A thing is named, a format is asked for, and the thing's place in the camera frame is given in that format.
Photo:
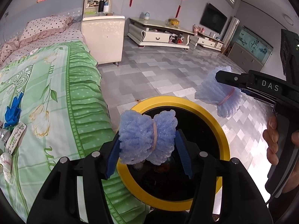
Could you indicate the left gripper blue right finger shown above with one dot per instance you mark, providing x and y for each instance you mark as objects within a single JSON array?
[{"x": 183, "y": 153}]

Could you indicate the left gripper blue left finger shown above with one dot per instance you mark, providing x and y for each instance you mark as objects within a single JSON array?
[{"x": 113, "y": 150}]

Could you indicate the purple foam fruit net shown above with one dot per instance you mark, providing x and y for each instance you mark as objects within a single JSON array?
[{"x": 146, "y": 138}]

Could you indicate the white foam fruit net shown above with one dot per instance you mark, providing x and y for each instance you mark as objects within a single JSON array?
[{"x": 226, "y": 98}]

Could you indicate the white green paper package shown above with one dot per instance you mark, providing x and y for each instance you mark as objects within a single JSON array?
[{"x": 15, "y": 137}]

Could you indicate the white tissue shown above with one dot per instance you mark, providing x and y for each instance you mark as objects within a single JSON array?
[{"x": 6, "y": 163}]

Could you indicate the blue rubber glove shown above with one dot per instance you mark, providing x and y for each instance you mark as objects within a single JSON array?
[{"x": 12, "y": 114}]

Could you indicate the silver foil snack bag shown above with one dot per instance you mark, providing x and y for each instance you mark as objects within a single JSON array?
[{"x": 4, "y": 135}]

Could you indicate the yellow rimmed trash bin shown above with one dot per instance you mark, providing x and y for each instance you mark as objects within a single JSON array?
[{"x": 167, "y": 187}]

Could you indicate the person right hand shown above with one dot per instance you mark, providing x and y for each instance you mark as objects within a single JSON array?
[{"x": 271, "y": 136}]

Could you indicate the fish tank cabinet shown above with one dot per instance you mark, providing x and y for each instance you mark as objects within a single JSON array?
[{"x": 248, "y": 50}]

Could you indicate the green floral bed quilt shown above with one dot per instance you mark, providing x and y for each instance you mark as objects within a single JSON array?
[{"x": 64, "y": 112}]

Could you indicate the white standing air conditioner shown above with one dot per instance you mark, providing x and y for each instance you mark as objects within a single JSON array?
[{"x": 232, "y": 27}]

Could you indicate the cream tv stand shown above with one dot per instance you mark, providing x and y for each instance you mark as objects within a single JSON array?
[{"x": 206, "y": 42}]

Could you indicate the cream bedside cabinet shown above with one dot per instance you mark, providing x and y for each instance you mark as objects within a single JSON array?
[{"x": 103, "y": 32}]

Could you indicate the cream coffee table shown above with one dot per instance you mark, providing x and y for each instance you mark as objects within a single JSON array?
[{"x": 158, "y": 33}]

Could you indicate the pink polka dot pillow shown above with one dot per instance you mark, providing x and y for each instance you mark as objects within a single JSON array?
[{"x": 44, "y": 27}]

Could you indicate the pink polka dot blanket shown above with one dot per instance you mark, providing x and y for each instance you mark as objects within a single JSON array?
[{"x": 8, "y": 48}]

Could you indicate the black thermos bottle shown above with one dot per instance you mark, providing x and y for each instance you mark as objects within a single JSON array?
[{"x": 101, "y": 6}]

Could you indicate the grey upholstered headboard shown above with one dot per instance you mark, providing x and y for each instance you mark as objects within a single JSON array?
[{"x": 15, "y": 25}]

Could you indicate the wall mounted black television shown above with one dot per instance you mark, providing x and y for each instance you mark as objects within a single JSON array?
[{"x": 213, "y": 19}]

